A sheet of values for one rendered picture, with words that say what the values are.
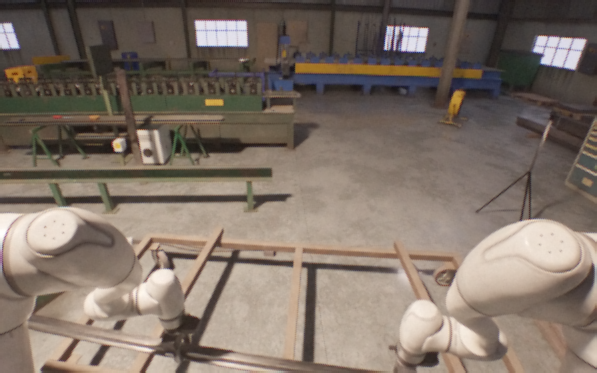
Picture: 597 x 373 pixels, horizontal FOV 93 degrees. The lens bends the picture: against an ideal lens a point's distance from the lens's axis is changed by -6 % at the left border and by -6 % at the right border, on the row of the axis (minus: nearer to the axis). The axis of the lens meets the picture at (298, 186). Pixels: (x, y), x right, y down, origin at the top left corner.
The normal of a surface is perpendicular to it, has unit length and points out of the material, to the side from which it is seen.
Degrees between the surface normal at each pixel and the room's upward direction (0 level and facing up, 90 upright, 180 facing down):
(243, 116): 90
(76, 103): 90
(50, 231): 35
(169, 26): 90
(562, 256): 27
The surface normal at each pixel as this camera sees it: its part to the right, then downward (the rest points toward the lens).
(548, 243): -0.26, -0.57
